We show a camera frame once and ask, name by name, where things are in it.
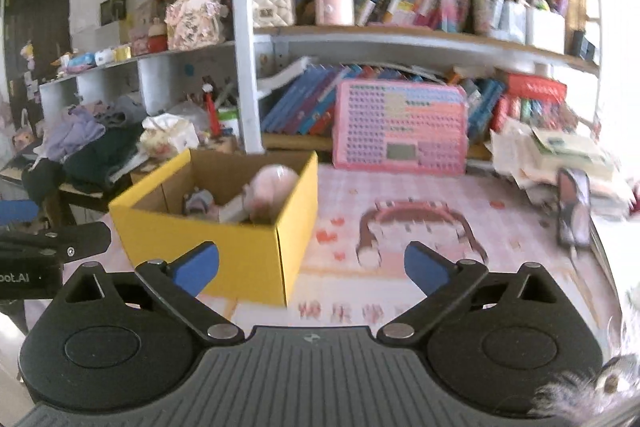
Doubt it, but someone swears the white wooden bookshelf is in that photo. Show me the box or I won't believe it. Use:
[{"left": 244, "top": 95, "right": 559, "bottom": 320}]
[{"left": 233, "top": 0, "right": 599, "bottom": 154}]

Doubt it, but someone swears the red dictionary box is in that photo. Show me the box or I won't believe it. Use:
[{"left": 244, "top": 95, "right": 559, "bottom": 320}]
[{"left": 506, "top": 72, "right": 567, "bottom": 104}]

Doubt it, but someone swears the red toy bottle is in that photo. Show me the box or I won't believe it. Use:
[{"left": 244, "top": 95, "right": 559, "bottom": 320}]
[{"left": 202, "top": 83, "right": 222, "bottom": 138}]

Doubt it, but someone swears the yellow cardboard box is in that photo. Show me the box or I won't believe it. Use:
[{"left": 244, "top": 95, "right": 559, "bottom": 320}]
[{"left": 110, "top": 150, "right": 318, "bottom": 306}]

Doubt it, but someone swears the white tissue pack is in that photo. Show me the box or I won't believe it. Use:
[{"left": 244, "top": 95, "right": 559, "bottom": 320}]
[{"left": 139, "top": 113, "right": 200, "bottom": 159}]

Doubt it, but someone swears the pile of dark clothes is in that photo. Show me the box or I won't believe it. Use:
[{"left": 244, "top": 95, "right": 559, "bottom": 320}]
[{"left": 22, "top": 95, "right": 148, "bottom": 205}]

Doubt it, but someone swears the pink cartoon desk mat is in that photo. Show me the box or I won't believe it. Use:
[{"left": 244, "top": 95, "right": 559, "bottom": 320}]
[{"left": 98, "top": 163, "right": 622, "bottom": 338}]

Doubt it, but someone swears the pink plush pig toy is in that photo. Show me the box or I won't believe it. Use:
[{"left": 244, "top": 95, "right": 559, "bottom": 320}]
[{"left": 243, "top": 165, "right": 299, "bottom": 222}]

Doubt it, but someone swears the white eraser block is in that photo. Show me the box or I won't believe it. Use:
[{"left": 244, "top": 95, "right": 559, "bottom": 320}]
[{"left": 218, "top": 194, "right": 250, "bottom": 223}]

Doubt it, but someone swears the stack of papers and books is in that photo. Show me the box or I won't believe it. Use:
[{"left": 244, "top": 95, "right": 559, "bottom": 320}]
[{"left": 488, "top": 118, "right": 634, "bottom": 219}]

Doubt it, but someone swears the black smartphone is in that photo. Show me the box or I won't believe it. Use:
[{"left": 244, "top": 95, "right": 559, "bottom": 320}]
[{"left": 556, "top": 167, "right": 591, "bottom": 249}]

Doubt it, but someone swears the pink learning keyboard tablet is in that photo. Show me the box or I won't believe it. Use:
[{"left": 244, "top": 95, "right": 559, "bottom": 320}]
[{"left": 332, "top": 79, "right": 469, "bottom": 176}]

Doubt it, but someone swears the small pink stapler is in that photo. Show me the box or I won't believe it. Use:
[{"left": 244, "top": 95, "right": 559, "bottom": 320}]
[{"left": 182, "top": 187, "right": 215, "bottom": 216}]

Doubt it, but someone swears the row of blue books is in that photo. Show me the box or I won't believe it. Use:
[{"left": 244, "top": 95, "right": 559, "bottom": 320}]
[{"left": 262, "top": 65, "right": 373, "bottom": 136}]

